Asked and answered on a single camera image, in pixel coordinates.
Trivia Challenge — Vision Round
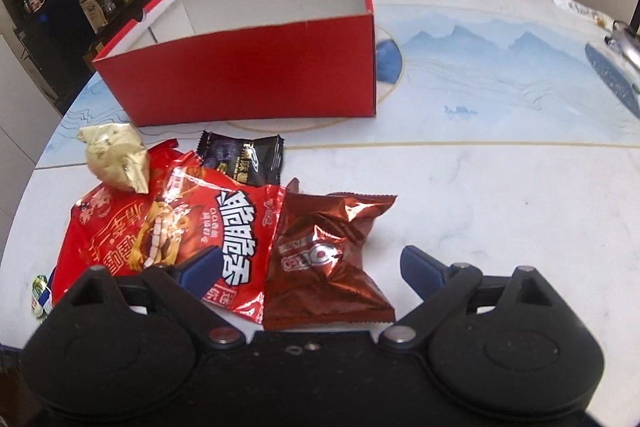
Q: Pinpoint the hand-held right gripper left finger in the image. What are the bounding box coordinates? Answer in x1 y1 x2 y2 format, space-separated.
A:
65 247 246 350

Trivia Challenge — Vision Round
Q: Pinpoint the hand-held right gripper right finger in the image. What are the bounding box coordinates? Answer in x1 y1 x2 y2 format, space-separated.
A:
378 245 568 352

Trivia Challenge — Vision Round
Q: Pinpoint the red lion print snack packet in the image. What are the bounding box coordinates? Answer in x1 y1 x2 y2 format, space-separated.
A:
127 151 301 325

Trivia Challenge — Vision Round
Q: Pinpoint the brown foil snack packet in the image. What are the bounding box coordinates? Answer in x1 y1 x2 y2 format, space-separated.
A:
262 192 398 332

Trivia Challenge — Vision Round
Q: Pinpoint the large red snack bag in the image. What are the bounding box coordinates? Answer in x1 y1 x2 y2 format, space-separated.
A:
50 141 181 305

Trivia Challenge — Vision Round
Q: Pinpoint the black snack packet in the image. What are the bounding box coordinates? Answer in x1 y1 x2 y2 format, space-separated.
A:
197 130 285 188

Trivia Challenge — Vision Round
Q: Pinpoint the gold foil snack packet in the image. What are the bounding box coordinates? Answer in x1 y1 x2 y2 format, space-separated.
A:
76 123 151 194

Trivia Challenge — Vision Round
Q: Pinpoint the small green white packet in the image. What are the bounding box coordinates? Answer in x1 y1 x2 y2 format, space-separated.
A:
31 274 53 318

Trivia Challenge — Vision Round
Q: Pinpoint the white cardboard box red trim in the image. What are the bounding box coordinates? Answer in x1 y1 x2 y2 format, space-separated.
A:
91 0 377 128

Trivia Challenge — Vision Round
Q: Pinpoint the white cabinet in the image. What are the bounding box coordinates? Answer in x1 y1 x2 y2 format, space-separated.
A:
0 32 66 228

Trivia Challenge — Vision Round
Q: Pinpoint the black cabinet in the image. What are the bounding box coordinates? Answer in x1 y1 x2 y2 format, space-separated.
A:
1 0 96 112

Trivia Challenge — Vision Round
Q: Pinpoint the cream printed box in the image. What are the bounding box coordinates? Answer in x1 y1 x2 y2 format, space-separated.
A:
80 0 108 32

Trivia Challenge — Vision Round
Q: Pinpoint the silver metal object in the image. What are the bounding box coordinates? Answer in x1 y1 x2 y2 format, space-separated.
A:
604 21 640 70

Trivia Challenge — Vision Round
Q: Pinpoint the white printed packet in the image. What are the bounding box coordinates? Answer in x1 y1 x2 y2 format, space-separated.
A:
550 0 613 28

